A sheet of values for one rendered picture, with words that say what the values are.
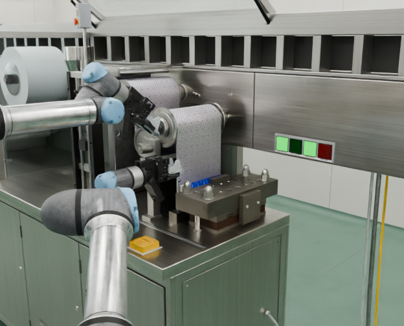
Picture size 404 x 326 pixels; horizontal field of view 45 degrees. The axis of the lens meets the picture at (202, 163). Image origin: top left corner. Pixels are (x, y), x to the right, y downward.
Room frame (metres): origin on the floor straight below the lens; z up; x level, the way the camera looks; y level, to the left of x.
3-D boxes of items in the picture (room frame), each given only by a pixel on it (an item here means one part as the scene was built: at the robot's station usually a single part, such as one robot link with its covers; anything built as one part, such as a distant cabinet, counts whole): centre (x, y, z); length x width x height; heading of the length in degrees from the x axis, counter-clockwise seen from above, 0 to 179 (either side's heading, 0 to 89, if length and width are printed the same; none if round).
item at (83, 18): (2.15, 0.51, 1.66); 0.07 x 0.07 x 0.10; 25
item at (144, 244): (1.47, 0.19, 0.91); 0.07 x 0.07 x 0.02; 46
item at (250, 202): (1.68, -0.18, 0.96); 0.10 x 0.03 x 0.11; 136
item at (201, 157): (1.79, 0.01, 1.11); 0.23 x 0.01 x 0.18; 136
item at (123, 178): (1.51, 0.29, 1.11); 0.11 x 0.08 x 0.09; 136
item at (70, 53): (2.33, 0.58, 1.50); 0.14 x 0.14 x 0.06
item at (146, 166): (1.62, 0.18, 1.12); 0.12 x 0.08 x 0.09; 136
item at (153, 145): (1.74, 0.19, 1.05); 0.06 x 0.05 x 0.31; 136
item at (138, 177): (1.57, 0.23, 1.11); 0.08 x 0.05 x 0.08; 46
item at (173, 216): (1.79, 0.01, 0.92); 0.28 x 0.04 x 0.04; 136
